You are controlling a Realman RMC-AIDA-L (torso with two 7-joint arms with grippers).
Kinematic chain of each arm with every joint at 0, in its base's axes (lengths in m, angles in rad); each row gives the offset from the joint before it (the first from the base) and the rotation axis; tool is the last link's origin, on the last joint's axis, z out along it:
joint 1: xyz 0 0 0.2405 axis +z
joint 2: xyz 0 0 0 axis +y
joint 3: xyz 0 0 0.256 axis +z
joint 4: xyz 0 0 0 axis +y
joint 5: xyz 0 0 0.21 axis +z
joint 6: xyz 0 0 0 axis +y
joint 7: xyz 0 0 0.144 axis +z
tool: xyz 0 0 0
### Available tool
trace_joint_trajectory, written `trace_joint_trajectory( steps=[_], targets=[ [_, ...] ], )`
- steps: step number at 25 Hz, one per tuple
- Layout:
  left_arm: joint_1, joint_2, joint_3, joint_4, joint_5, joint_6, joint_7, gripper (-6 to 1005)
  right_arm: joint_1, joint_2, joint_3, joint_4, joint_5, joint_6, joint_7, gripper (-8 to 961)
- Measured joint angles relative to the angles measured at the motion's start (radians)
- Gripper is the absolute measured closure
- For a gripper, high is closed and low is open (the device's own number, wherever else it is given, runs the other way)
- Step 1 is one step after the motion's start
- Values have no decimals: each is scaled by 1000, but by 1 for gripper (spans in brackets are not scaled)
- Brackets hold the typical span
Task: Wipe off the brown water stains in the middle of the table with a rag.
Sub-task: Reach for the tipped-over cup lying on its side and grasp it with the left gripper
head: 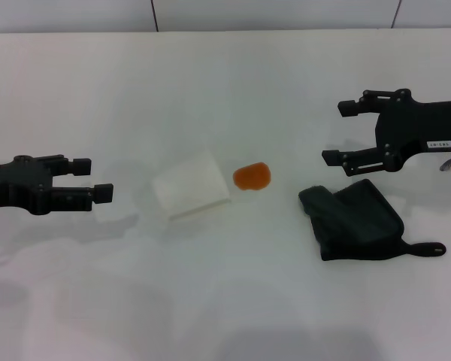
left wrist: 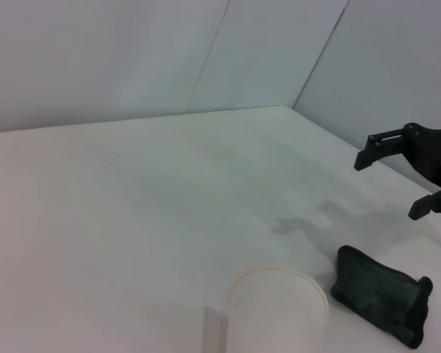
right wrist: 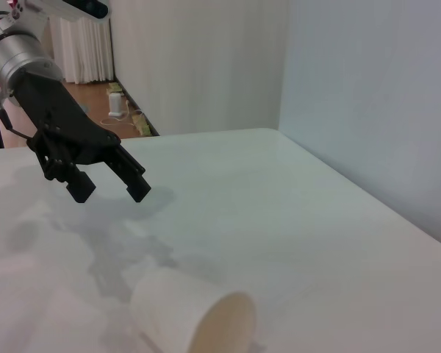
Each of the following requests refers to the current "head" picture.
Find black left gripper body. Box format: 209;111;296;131
0;153;56;217

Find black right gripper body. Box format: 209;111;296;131
374;89;451;174

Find dark blue rag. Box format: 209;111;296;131
298;178;446;263

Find white paper cup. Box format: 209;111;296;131
152;145;232;223

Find orange bread roll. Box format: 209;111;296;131
232;162;274;192

